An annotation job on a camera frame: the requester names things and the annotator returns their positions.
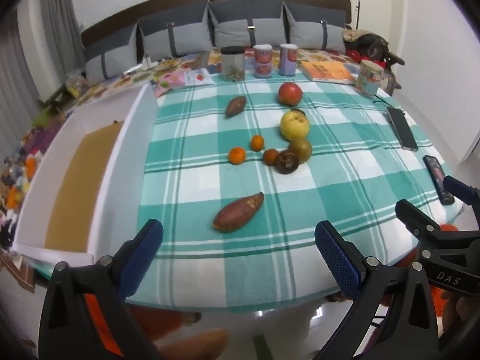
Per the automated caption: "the white cardboard box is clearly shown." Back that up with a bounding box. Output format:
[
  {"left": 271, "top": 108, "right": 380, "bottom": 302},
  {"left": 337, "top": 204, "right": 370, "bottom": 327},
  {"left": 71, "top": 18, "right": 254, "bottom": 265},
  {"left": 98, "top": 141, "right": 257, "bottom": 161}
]
[{"left": 11, "top": 82, "right": 158, "bottom": 271}]

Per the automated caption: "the black cable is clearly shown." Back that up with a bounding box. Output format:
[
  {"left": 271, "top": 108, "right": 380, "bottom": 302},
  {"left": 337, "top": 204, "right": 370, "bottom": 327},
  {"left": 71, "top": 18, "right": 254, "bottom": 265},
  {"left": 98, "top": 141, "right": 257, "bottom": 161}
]
[{"left": 373, "top": 95, "right": 406, "bottom": 115}]

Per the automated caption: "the orange book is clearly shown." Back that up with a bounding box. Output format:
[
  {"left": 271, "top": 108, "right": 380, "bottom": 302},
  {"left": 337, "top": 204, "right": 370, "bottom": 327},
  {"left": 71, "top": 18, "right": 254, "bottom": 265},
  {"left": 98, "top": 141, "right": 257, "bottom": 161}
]
[{"left": 299, "top": 61, "right": 356, "bottom": 85}]

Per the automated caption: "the black smartphone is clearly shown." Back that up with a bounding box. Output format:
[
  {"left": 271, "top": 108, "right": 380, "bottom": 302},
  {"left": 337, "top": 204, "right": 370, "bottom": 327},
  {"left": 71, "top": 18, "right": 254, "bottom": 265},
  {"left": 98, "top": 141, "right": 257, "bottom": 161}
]
[{"left": 423, "top": 155, "right": 455, "bottom": 206}]

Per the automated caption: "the clear jar black lid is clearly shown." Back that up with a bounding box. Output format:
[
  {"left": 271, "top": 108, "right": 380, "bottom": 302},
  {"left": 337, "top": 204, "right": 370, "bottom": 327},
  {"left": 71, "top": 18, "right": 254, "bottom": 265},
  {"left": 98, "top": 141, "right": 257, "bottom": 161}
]
[{"left": 220, "top": 46, "right": 246, "bottom": 82}]

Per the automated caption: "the dark brown round fruit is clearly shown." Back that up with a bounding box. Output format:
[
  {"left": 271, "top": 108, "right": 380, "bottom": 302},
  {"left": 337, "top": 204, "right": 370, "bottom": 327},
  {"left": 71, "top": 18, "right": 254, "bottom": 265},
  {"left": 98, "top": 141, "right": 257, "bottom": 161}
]
[{"left": 275, "top": 150, "right": 300, "bottom": 174}]

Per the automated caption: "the dark brown bag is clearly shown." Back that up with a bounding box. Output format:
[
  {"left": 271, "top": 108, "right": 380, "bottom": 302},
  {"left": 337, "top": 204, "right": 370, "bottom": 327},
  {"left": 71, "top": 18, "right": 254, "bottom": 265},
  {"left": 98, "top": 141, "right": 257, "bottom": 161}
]
[{"left": 343, "top": 30, "right": 406, "bottom": 68}]

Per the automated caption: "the person's leg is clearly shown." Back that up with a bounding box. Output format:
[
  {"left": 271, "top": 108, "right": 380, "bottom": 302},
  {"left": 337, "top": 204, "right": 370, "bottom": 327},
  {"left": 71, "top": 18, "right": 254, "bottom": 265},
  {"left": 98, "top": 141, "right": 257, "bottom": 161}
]
[{"left": 150, "top": 328, "right": 229, "bottom": 360}]

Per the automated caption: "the purple label can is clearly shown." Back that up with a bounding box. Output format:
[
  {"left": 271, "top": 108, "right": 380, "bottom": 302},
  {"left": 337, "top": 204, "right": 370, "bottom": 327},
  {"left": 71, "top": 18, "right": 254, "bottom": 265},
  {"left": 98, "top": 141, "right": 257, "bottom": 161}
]
[{"left": 279, "top": 43, "right": 299, "bottom": 77}]

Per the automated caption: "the large sweet potato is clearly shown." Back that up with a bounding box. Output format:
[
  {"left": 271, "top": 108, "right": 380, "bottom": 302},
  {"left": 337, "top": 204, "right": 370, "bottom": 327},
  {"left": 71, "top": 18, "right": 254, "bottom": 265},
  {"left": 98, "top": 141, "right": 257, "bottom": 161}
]
[{"left": 212, "top": 192, "right": 265, "bottom": 233}]

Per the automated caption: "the red apple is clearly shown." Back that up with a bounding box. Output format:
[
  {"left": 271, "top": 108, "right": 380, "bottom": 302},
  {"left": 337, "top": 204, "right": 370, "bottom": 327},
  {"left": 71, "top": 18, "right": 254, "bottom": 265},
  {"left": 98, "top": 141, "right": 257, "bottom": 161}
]
[{"left": 277, "top": 82, "right": 304, "bottom": 106}]

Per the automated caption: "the silver edged smartphone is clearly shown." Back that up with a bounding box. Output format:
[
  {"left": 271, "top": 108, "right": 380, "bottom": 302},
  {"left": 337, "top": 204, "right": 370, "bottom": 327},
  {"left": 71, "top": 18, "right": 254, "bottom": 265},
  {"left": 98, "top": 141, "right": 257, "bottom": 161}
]
[{"left": 386, "top": 106, "right": 419, "bottom": 152}]

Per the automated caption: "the grey pillow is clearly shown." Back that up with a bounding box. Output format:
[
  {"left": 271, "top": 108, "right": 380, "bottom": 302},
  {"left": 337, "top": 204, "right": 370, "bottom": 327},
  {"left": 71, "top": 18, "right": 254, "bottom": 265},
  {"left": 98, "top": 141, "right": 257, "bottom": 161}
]
[
  {"left": 137, "top": 9, "right": 212, "bottom": 61},
  {"left": 207, "top": 0, "right": 287, "bottom": 47},
  {"left": 283, "top": 2, "right": 347, "bottom": 53},
  {"left": 83, "top": 22, "right": 139, "bottom": 81}
]

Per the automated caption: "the teal white checked tablecloth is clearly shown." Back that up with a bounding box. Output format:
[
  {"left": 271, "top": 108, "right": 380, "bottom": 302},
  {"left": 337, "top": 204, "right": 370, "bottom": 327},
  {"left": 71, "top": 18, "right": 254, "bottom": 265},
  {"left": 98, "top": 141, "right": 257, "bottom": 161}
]
[{"left": 125, "top": 79, "right": 466, "bottom": 314}]

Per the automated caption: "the small sweet potato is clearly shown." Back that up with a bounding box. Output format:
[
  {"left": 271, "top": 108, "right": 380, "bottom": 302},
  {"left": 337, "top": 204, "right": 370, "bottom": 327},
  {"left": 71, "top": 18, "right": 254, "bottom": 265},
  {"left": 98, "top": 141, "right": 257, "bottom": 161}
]
[{"left": 225, "top": 95, "right": 247, "bottom": 118}]

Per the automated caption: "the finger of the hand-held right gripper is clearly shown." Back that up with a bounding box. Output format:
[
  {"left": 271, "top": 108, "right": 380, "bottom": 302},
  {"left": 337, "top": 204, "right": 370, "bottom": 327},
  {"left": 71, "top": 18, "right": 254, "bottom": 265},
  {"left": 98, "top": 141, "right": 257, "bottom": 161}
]
[
  {"left": 395, "top": 199, "right": 445, "bottom": 246},
  {"left": 443, "top": 175, "right": 480, "bottom": 206}
]

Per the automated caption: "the purple mat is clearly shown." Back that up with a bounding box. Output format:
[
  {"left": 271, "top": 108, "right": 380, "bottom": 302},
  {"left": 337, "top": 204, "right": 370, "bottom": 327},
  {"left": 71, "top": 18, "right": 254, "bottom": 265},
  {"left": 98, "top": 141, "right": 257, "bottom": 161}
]
[{"left": 22, "top": 125, "right": 64, "bottom": 154}]

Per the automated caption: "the green brown pear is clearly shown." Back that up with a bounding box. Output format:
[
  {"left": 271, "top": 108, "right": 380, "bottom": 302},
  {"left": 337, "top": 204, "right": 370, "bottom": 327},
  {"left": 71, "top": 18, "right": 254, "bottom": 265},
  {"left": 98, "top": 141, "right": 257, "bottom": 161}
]
[{"left": 288, "top": 137, "right": 313, "bottom": 165}]

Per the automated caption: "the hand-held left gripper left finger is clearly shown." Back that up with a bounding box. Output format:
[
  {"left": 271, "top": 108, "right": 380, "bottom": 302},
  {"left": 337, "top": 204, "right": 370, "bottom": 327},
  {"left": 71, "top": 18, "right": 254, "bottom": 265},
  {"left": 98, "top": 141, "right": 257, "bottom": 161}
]
[{"left": 37, "top": 218, "right": 166, "bottom": 360}]

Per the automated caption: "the floral bed sheet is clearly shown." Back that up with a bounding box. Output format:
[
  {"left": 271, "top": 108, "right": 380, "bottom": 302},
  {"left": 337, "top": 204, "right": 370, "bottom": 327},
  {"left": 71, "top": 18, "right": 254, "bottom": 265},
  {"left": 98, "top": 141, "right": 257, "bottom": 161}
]
[{"left": 71, "top": 47, "right": 362, "bottom": 106}]

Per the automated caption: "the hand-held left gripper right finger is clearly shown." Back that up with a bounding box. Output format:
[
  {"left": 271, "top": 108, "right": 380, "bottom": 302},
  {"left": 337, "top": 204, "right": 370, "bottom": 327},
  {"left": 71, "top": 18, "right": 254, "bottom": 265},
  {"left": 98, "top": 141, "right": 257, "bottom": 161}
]
[{"left": 314, "top": 220, "right": 441, "bottom": 360}]

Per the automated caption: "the yellow apple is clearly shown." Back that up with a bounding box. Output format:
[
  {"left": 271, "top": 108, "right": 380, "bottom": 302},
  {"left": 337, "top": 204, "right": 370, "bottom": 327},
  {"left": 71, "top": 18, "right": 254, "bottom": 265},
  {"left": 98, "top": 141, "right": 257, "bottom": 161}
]
[{"left": 280, "top": 110, "right": 310, "bottom": 141}]

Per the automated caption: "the white fruit picture card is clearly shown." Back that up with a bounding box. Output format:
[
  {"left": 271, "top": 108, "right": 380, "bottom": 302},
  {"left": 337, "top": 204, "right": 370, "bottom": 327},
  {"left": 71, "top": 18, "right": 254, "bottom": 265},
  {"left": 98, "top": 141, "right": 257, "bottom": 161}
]
[{"left": 182, "top": 68, "right": 214, "bottom": 86}]

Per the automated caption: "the clear snack bag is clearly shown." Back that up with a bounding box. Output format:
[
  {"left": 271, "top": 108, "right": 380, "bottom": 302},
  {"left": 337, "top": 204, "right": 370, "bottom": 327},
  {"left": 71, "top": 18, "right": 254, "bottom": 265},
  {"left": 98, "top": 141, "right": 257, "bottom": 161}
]
[{"left": 64, "top": 75, "right": 89, "bottom": 96}]

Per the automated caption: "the green cloth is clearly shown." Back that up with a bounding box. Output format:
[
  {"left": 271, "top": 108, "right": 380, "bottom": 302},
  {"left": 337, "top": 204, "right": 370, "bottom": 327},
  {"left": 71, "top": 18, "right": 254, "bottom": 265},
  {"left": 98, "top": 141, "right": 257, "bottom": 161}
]
[{"left": 32, "top": 109, "right": 57, "bottom": 128}]

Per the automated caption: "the printed jar white lid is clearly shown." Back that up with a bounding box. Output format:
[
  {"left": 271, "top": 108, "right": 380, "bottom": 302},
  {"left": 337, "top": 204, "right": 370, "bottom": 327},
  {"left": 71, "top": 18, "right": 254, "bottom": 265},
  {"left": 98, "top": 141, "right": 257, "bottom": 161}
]
[{"left": 355, "top": 59, "right": 384, "bottom": 96}]

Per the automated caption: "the grey pleated curtain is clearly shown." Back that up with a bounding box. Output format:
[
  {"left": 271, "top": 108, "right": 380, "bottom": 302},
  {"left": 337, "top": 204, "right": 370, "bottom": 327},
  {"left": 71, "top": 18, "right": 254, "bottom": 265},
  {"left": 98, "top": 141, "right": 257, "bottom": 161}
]
[{"left": 0, "top": 0, "right": 85, "bottom": 98}]

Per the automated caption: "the pink package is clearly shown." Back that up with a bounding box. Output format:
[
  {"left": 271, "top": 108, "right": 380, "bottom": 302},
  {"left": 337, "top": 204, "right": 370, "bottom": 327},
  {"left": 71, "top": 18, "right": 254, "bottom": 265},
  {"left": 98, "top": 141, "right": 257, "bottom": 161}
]
[{"left": 154, "top": 70, "right": 188, "bottom": 97}]

